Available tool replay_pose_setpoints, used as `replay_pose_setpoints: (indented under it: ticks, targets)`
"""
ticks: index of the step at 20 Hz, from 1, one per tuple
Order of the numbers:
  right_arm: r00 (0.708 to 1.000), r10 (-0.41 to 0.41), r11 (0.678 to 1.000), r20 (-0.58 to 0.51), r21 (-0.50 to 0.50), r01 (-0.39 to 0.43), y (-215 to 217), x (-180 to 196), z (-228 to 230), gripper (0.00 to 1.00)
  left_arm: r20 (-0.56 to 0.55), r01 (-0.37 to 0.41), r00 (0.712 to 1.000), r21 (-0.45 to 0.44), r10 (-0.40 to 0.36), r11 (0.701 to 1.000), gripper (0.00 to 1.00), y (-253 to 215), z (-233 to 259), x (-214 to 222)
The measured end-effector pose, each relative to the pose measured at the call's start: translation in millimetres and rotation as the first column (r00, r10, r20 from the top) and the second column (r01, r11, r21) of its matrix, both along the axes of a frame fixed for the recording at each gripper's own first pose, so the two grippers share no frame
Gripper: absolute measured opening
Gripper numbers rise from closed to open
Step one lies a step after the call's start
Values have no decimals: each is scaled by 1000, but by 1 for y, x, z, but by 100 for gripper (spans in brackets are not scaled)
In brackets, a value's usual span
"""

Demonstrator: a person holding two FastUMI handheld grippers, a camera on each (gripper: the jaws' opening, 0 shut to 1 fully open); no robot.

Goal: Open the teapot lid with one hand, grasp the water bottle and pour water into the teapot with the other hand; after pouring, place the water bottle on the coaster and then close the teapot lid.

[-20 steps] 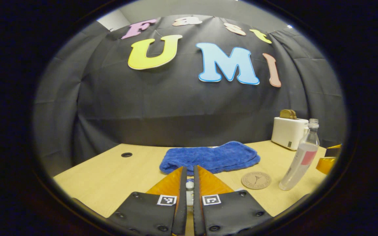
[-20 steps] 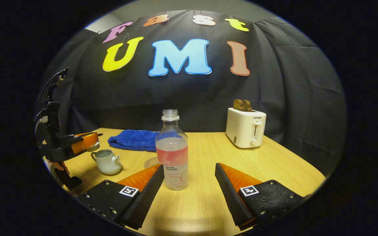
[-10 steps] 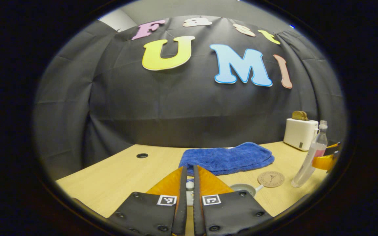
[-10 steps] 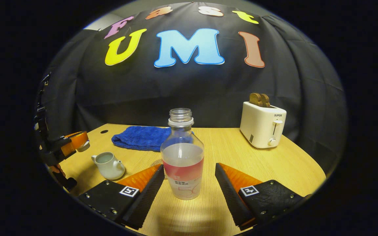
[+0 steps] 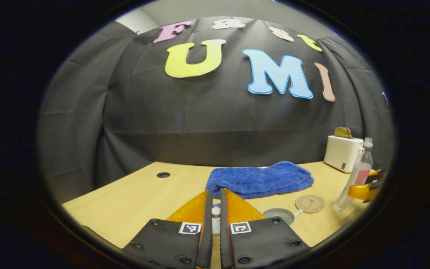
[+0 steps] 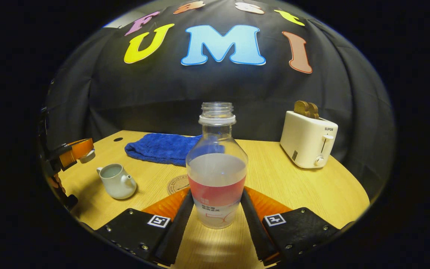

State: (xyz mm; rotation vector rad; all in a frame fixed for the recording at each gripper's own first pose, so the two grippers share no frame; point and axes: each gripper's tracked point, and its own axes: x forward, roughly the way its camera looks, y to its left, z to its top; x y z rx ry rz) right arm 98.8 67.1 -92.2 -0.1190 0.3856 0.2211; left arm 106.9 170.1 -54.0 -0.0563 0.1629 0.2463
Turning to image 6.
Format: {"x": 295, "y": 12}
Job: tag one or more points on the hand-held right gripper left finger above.
{"x": 177, "y": 231}

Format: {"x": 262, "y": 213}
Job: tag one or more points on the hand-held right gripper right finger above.
{"x": 254, "y": 231}

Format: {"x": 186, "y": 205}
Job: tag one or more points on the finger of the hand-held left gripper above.
{"x": 75, "y": 151}

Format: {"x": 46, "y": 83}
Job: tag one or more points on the white teacup lid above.
{"x": 87, "y": 157}

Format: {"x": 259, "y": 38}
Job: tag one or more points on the round cork coaster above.
{"x": 177, "y": 184}

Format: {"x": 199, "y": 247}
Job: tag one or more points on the white teacup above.
{"x": 118, "y": 186}

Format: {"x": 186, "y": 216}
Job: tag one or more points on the clear water bottle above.
{"x": 217, "y": 179}

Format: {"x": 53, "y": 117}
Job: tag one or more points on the blue towel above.
{"x": 162, "y": 147}

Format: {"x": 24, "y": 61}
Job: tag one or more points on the white toaster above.
{"x": 304, "y": 145}

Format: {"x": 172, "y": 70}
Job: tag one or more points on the brown bread slice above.
{"x": 301, "y": 108}
{"x": 313, "y": 111}

